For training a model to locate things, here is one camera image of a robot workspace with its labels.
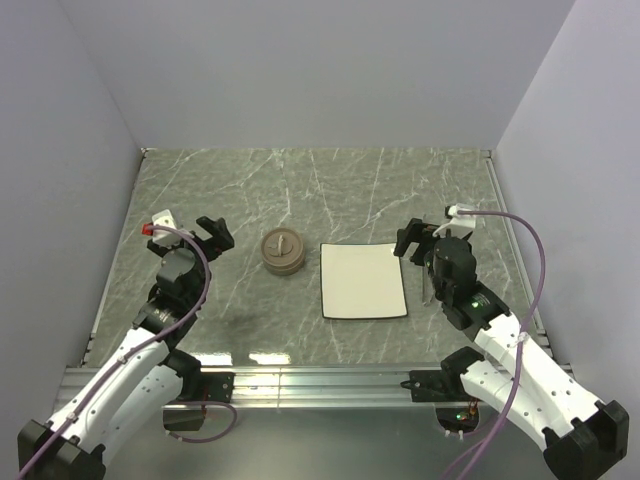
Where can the beige round lid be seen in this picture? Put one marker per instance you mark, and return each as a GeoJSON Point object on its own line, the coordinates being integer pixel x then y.
{"type": "Point", "coordinates": [282, 246]}

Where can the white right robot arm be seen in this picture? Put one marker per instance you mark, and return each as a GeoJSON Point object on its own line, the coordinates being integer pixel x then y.
{"type": "Point", "coordinates": [580, 436]}

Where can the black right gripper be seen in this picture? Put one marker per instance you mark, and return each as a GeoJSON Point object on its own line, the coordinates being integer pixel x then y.
{"type": "Point", "coordinates": [414, 232]}

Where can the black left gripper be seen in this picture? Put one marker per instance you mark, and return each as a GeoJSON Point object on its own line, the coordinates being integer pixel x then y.
{"type": "Point", "coordinates": [220, 239]}

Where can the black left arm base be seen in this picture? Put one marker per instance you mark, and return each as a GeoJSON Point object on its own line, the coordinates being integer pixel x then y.
{"type": "Point", "coordinates": [210, 387]}

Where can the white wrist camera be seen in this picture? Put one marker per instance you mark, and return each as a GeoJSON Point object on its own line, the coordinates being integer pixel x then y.
{"type": "Point", "coordinates": [165, 230]}
{"type": "Point", "coordinates": [460, 222]}

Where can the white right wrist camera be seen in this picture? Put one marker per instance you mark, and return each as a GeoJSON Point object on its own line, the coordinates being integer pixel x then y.
{"type": "Point", "coordinates": [460, 222]}

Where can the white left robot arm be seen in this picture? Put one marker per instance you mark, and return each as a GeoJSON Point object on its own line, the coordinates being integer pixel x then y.
{"type": "Point", "coordinates": [147, 371]}

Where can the white rectangular plate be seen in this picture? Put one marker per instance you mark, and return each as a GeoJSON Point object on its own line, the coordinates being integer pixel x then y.
{"type": "Point", "coordinates": [361, 282]}

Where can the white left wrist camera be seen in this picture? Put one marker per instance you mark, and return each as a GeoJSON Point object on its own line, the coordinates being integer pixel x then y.
{"type": "Point", "coordinates": [165, 230]}

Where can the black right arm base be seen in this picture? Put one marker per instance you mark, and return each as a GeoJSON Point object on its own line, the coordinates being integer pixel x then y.
{"type": "Point", "coordinates": [442, 385]}

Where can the aluminium table edge rail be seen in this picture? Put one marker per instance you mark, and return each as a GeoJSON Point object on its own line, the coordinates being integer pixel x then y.
{"type": "Point", "coordinates": [342, 386]}

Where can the beige round container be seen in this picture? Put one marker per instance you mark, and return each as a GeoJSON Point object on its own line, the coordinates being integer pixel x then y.
{"type": "Point", "coordinates": [283, 265]}

